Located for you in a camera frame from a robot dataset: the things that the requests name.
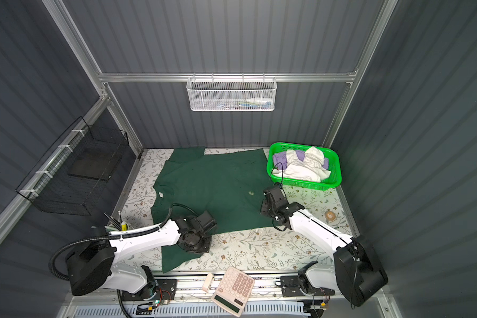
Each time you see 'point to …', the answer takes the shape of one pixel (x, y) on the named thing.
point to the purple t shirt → (280, 159)
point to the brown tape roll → (330, 216)
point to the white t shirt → (311, 169)
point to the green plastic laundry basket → (334, 167)
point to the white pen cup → (124, 227)
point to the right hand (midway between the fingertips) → (267, 207)
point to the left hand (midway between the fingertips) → (208, 251)
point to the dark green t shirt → (231, 185)
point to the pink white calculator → (234, 291)
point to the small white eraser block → (207, 282)
